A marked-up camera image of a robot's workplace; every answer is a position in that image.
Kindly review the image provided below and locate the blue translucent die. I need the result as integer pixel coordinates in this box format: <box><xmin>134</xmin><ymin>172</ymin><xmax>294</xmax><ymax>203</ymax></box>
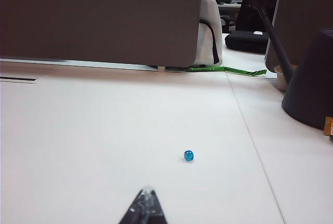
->
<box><xmin>183</xmin><ymin>149</ymin><xmax>195</xmax><ymax>163</ymax></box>

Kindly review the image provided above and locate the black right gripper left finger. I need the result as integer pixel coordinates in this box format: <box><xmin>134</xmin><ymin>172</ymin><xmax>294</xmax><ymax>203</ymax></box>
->
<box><xmin>117</xmin><ymin>186</ymin><xmax>151</xmax><ymax>224</ymax></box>

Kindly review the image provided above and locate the green tape strip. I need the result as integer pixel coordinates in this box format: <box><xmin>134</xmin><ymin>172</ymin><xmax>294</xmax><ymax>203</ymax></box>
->
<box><xmin>187</xmin><ymin>65</ymin><xmax>268</xmax><ymax>77</ymax></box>

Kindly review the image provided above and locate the black padded case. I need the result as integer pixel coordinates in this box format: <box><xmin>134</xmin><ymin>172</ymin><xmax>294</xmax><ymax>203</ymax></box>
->
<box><xmin>224</xmin><ymin>31</ymin><xmax>270</xmax><ymax>55</ymax></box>

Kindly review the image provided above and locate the tan cardboard piece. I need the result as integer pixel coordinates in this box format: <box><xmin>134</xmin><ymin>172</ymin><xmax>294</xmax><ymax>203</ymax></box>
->
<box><xmin>324</xmin><ymin>116</ymin><xmax>333</xmax><ymax>136</ymax></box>

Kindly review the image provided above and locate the white-framed brown desk partition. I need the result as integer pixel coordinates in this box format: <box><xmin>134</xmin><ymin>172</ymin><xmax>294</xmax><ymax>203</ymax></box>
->
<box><xmin>264</xmin><ymin>0</ymin><xmax>333</xmax><ymax>73</ymax></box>

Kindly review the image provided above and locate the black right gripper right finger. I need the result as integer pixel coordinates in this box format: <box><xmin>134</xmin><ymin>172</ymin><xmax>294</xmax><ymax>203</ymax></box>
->
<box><xmin>147</xmin><ymin>186</ymin><xmax>168</xmax><ymax>224</ymax></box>

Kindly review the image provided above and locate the white bag with black strap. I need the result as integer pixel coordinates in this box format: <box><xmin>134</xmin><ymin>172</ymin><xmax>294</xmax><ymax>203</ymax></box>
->
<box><xmin>194</xmin><ymin>0</ymin><xmax>224</xmax><ymax>68</ymax></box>

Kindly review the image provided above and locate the wide brown desk partition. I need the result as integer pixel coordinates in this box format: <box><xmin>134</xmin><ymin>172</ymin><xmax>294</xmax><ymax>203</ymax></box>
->
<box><xmin>0</xmin><ymin>0</ymin><xmax>204</xmax><ymax>68</ymax></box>

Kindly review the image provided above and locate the beige paper bowl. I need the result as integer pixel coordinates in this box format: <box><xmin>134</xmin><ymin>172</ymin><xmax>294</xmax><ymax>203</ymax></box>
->
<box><xmin>273</xmin><ymin>64</ymin><xmax>297</xmax><ymax>92</ymax></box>

